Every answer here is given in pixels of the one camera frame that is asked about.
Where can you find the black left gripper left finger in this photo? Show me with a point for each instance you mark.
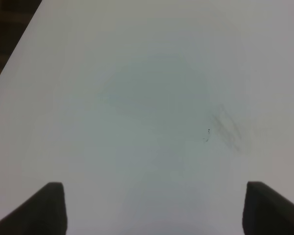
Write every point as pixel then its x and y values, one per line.
pixel 44 213

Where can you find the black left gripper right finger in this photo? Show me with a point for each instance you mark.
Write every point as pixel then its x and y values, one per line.
pixel 266 212

